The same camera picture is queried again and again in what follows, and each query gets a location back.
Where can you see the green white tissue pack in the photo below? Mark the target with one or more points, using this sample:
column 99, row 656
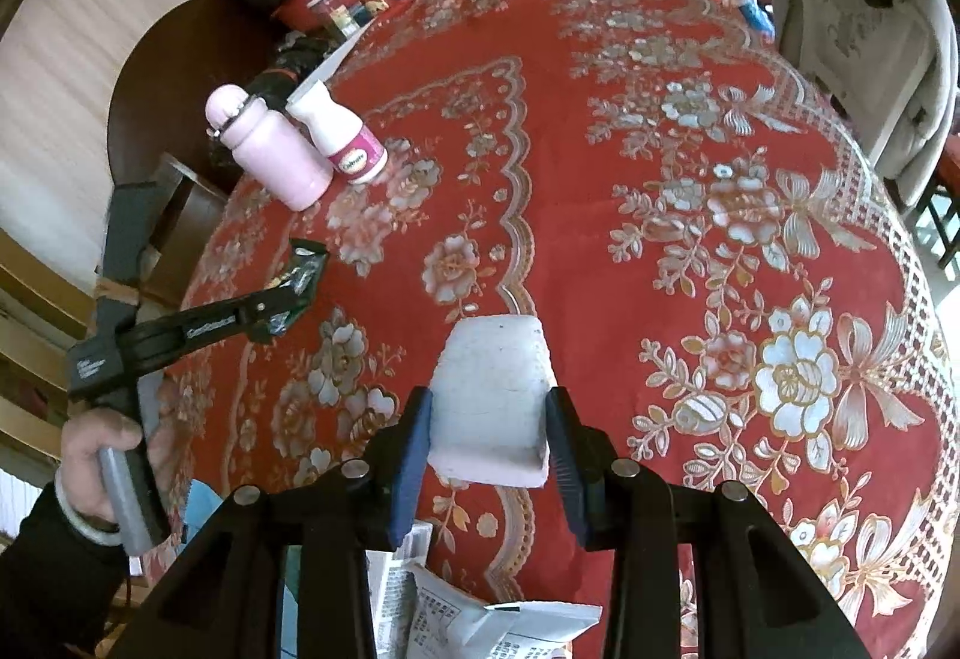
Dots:
column 487, row 629

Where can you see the pink thermos bottle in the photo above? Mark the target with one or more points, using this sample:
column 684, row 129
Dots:
column 277, row 156

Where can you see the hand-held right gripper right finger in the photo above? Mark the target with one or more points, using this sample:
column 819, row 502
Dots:
column 566, row 471

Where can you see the white pink foam block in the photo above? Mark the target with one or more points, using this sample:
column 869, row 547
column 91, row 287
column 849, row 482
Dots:
column 487, row 389

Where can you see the blue plastic packet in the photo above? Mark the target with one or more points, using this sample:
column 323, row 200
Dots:
column 756, row 15

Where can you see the white pill bottle pink label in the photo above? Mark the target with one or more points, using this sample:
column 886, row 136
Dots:
column 345, row 141

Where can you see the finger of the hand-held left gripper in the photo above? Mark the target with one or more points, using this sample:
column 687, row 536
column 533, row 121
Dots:
column 217, row 329

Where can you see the light wooden chair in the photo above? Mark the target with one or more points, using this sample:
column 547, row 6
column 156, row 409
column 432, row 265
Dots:
column 187, row 216

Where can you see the clear glass jar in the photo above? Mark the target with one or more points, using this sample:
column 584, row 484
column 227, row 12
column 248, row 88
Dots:
column 324, row 10

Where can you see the person's left hand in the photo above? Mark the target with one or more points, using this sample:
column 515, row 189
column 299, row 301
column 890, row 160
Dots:
column 86, row 456

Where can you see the white chair with jacket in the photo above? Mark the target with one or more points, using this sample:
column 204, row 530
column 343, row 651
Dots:
column 862, row 74

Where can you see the white blue medicine box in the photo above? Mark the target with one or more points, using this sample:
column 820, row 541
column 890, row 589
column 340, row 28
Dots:
column 394, row 576

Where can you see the person's left forearm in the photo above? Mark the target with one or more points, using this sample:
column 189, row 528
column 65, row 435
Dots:
column 52, row 591

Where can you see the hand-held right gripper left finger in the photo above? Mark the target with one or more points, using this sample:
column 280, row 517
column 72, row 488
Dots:
column 409, row 471

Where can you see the black plastic bag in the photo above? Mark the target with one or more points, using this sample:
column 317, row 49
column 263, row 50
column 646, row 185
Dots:
column 289, row 66

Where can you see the red floral tablecloth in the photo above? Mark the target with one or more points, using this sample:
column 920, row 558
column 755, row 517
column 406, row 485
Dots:
column 600, row 179

